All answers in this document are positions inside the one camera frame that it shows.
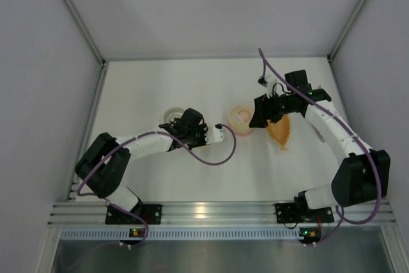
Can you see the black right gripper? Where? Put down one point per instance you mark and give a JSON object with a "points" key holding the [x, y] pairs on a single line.
{"points": [[263, 113]]}

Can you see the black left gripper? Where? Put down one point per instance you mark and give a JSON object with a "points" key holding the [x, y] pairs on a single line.
{"points": [[196, 135]]}

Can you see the yellow lunch bowl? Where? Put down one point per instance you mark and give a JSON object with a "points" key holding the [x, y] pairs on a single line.
{"points": [[169, 115]]}

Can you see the cream lid pink handle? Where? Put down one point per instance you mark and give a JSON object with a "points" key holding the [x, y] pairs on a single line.
{"points": [[240, 117]]}

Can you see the pink lunch bowl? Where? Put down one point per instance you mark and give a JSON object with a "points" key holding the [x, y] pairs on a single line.
{"points": [[241, 131]]}

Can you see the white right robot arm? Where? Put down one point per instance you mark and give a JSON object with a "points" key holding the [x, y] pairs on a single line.
{"points": [[363, 173]]}

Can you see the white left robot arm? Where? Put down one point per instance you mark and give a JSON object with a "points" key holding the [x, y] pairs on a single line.
{"points": [[105, 162]]}

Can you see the woven boat-shaped basket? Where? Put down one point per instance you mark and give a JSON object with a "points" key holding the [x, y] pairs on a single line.
{"points": [[280, 131]]}

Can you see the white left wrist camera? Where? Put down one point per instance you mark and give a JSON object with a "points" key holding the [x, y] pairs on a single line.
{"points": [[215, 134]]}

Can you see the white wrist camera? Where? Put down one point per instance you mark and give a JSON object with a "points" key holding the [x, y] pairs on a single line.
{"points": [[215, 134], [267, 81]]}

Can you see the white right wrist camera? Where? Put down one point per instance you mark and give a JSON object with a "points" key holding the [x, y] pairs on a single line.
{"points": [[267, 81]]}

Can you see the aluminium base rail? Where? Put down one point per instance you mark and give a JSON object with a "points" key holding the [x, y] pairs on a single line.
{"points": [[252, 220]]}

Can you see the right aluminium frame post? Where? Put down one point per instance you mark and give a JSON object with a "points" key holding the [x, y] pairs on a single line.
{"points": [[352, 19]]}

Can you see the aluminium frame post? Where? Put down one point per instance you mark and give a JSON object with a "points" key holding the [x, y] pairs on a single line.
{"points": [[84, 31], [352, 19]]}

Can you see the left aluminium frame post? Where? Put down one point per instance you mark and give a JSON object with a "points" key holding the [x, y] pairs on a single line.
{"points": [[84, 31]]}

